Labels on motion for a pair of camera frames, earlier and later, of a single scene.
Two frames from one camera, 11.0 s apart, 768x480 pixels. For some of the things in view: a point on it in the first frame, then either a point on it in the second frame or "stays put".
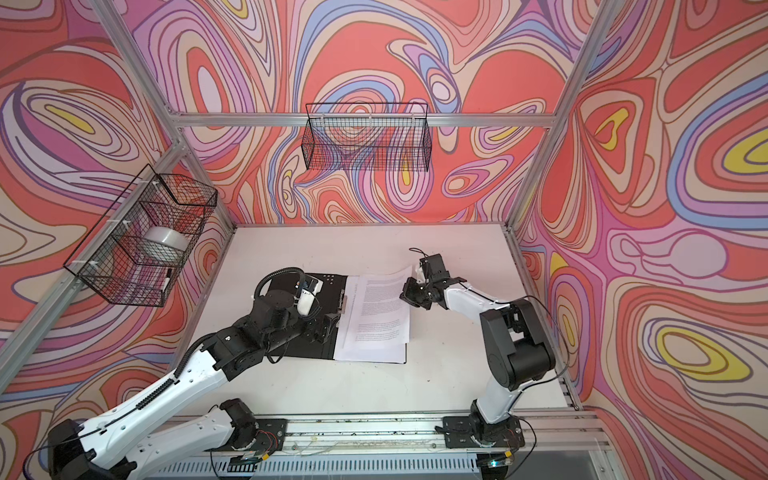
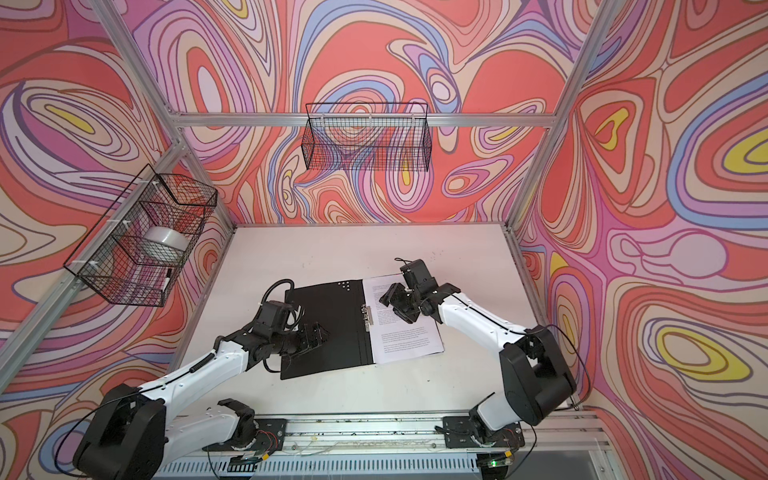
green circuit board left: (244, 461) stays put
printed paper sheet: (373, 313) to (393, 338)
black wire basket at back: (367, 137) stays put
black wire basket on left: (138, 249) stays put
